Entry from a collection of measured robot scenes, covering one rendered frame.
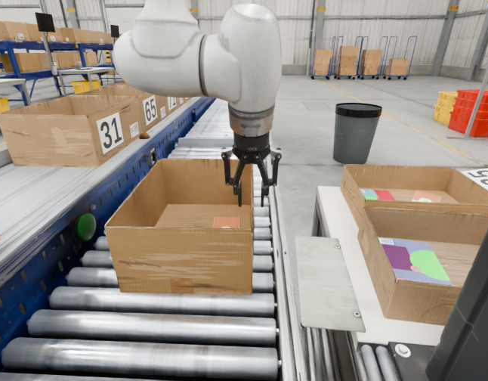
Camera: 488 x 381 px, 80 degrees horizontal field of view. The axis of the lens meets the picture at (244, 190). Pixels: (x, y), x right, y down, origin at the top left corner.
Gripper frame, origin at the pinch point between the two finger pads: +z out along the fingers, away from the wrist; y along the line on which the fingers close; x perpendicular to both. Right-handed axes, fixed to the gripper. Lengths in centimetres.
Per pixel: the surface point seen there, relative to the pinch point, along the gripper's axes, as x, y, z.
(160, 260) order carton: -20.5, -17.9, -1.8
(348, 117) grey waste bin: 233, 101, 121
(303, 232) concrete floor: 78, 37, 124
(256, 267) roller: -14.0, 1.7, 11.8
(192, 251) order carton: -19.6, -11.2, -4.1
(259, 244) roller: -6.1, 2.5, 13.3
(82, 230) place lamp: -8.9, -42.1, 4.8
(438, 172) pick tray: 29, 66, 17
